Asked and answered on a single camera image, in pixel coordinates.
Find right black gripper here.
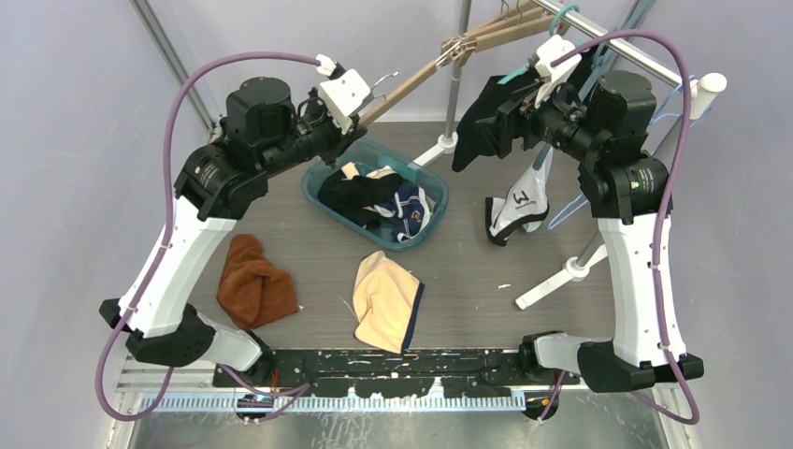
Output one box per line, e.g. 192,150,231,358
474,71,603,163

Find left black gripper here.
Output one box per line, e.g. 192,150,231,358
259,86,366,180

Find black underwear beige waistband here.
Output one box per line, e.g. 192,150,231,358
317,170,403,229

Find beige underwear navy trim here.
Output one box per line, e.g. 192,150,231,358
353,251,425,354

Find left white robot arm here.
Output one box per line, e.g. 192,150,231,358
100,71,372,386

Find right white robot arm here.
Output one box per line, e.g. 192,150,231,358
490,70,705,393

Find white black underwear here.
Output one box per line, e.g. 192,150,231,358
484,146,553,247

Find teal plastic hanger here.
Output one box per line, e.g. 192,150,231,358
497,3,580,85

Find teal plastic basket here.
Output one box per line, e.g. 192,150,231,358
301,138,449,251

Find black garment on rack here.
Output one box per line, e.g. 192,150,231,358
451,46,599,173

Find wooden hangers at back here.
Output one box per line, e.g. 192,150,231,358
434,1,568,67

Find white clothes rack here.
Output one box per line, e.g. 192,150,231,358
413,1,728,310

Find brown towel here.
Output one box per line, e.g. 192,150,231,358
216,234,299,330

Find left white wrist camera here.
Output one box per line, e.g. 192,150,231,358
315,54,373,135

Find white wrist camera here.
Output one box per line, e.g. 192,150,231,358
534,35,582,109
315,54,373,135

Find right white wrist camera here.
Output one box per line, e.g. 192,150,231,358
534,35,582,109

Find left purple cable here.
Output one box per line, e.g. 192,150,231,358
94,51,329,424

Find purple cable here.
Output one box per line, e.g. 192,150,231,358
94,51,329,424
550,29,701,427

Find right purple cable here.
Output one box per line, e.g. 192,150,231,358
550,29,701,427

